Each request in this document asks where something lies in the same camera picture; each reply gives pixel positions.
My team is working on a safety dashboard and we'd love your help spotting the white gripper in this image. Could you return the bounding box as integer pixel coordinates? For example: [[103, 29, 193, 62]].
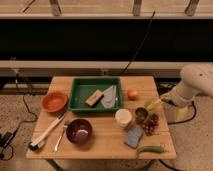
[[147, 92, 190, 122]]

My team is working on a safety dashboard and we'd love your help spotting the blue sponge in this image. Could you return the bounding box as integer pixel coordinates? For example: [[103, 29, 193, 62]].
[[124, 127, 143, 149]]

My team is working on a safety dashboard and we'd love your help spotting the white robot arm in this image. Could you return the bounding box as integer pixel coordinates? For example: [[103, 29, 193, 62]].
[[145, 64, 213, 121]]

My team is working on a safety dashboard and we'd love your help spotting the white plastic cup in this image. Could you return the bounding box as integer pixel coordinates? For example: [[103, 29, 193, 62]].
[[115, 109, 132, 128]]

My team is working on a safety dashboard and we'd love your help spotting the yellow corn cob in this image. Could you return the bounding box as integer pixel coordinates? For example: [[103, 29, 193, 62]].
[[144, 101, 156, 115]]

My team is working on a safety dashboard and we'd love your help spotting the red grape bunch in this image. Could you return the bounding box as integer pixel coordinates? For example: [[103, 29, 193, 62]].
[[142, 114, 159, 136]]

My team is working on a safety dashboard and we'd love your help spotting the wooden table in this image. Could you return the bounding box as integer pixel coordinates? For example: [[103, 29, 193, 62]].
[[26, 76, 176, 161]]

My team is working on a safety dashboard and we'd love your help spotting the orange fruit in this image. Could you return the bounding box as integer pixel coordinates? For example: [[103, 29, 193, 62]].
[[127, 89, 139, 100]]

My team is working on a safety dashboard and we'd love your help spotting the green pepper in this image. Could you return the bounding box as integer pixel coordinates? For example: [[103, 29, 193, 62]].
[[136, 146, 165, 156]]

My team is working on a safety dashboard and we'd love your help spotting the grey folded cloth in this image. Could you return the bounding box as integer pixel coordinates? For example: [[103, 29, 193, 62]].
[[101, 85, 116, 108]]

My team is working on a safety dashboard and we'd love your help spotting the tan scrub block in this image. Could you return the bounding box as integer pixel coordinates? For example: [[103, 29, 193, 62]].
[[85, 90, 104, 107]]

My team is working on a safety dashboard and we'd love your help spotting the green plastic tray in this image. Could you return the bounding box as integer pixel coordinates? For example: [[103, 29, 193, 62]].
[[68, 76, 123, 114]]

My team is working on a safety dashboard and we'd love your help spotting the dark maroon bowl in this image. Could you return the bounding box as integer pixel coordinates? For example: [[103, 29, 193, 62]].
[[66, 119, 93, 145]]

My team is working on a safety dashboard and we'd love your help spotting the silver fork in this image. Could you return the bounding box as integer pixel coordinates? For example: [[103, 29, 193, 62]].
[[53, 121, 69, 152]]

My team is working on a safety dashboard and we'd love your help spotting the orange bowl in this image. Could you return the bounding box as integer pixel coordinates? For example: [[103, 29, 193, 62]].
[[41, 91, 68, 113]]

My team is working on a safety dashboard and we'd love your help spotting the black power adapter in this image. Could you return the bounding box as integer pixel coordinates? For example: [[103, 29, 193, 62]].
[[0, 132, 14, 148]]

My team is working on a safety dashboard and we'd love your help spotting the black floor cable right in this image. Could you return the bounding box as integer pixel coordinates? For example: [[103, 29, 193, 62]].
[[156, 82, 198, 126]]

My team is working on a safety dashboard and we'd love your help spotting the black floor cable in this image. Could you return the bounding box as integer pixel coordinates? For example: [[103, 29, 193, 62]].
[[0, 71, 39, 161], [156, 82, 198, 126]]

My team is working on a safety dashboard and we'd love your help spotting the black hanging cable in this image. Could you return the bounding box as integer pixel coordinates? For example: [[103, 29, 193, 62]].
[[119, 9, 157, 77]]

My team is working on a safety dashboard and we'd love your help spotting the white handled dish brush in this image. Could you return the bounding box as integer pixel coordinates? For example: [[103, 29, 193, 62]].
[[28, 114, 65, 151]]

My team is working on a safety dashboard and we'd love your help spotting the black floor cable left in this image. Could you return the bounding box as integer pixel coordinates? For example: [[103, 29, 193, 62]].
[[0, 71, 39, 161]]

